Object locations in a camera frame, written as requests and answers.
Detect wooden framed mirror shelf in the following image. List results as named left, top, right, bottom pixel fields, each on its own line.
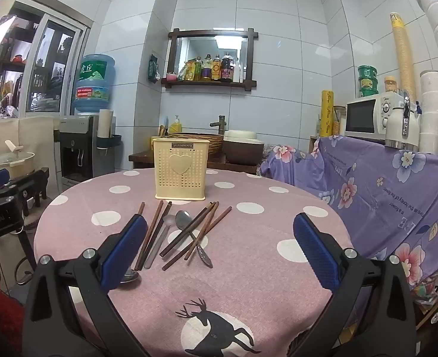
left=161, top=28, right=259, bottom=90

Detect green hanging packet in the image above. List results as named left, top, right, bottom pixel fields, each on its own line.
left=148, top=54, right=160, bottom=82

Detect glass sliding window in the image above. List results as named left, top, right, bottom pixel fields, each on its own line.
left=26, top=13, right=90, bottom=114

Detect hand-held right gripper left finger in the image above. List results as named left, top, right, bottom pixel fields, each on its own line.
left=22, top=214, right=149, bottom=357

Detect shiny metal spoon dark handle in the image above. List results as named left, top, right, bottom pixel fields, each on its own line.
left=175, top=210, right=214, bottom=269

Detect matte grey spoon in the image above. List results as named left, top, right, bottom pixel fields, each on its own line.
left=143, top=214, right=177, bottom=269

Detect white electric kettle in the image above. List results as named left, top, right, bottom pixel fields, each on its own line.
left=384, top=96, right=421, bottom=152

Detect beige cloth cover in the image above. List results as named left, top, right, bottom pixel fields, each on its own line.
left=0, top=115, right=60, bottom=194

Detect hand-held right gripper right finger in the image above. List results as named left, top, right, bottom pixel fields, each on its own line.
left=292, top=212, right=417, bottom=357

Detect blue water jug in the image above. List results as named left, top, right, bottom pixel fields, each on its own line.
left=73, top=54, right=116, bottom=115

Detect dark wooden stool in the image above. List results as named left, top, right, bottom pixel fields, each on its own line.
left=3, top=167, right=50, bottom=216

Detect pot with glass lid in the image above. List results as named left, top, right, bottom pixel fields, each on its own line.
left=0, top=140, right=36, bottom=179

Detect purple floral cloth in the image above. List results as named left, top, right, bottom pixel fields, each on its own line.
left=260, top=134, right=438, bottom=296

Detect woven basket sink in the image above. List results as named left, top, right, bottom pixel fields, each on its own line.
left=167, top=132, right=224, bottom=157

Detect teal cup holder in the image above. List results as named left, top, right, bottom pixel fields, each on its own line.
left=96, top=134, right=122, bottom=148

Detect tall yellow paper cup stack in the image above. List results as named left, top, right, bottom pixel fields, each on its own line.
left=390, top=12, right=417, bottom=101

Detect white microwave oven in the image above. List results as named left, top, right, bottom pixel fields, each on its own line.
left=344, top=91, right=406, bottom=142

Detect brown container white lid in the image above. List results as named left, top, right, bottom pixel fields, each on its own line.
left=222, top=130, right=265, bottom=165

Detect dark sauce bottle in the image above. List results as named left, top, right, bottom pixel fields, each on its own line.
left=220, top=53, right=234, bottom=82

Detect beige paper cup stack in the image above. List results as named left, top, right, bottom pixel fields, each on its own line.
left=97, top=109, right=115, bottom=138

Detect yellow plastic bag roll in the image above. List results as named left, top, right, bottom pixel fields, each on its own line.
left=320, top=89, right=334, bottom=137

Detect bronze faucet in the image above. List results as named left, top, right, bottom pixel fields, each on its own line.
left=209, top=115, right=226, bottom=135

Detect stack of green bowls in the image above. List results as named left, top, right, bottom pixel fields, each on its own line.
left=357, top=65, right=379, bottom=98

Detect beige plastic utensil holder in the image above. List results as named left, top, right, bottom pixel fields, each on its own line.
left=151, top=137, right=210, bottom=200

